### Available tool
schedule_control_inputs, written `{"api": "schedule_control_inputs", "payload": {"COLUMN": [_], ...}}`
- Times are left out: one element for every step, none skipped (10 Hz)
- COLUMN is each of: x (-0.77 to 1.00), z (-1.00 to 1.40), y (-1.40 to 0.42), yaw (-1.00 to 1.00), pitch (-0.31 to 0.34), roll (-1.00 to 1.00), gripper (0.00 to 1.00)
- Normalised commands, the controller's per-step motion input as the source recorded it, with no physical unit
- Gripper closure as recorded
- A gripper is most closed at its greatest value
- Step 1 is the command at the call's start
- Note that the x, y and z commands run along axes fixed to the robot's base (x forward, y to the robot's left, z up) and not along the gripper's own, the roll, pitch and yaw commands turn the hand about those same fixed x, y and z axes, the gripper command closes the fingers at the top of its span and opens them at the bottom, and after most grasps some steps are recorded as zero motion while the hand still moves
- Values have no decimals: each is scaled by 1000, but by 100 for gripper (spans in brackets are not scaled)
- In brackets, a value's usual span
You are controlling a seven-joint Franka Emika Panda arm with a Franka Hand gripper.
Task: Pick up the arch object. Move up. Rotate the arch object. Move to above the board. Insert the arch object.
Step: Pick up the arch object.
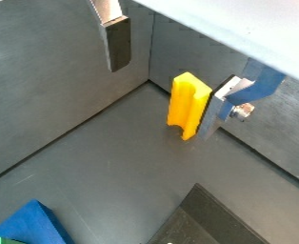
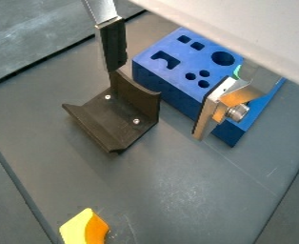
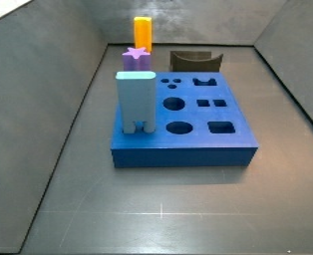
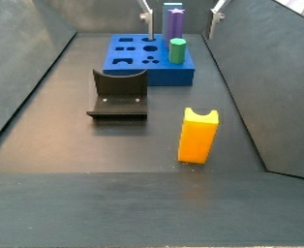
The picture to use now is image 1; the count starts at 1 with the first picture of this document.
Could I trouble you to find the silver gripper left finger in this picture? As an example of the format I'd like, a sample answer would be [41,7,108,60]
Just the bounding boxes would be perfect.
[88,0,132,72]

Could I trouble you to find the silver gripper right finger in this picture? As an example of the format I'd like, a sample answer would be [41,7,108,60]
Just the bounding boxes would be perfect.
[199,58,285,139]

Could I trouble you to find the yellow arch block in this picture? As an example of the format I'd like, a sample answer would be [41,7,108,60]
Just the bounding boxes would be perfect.
[167,72,212,140]

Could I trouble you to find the blue shape sorter board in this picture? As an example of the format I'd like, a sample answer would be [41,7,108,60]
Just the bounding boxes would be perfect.
[0,199,76,244]

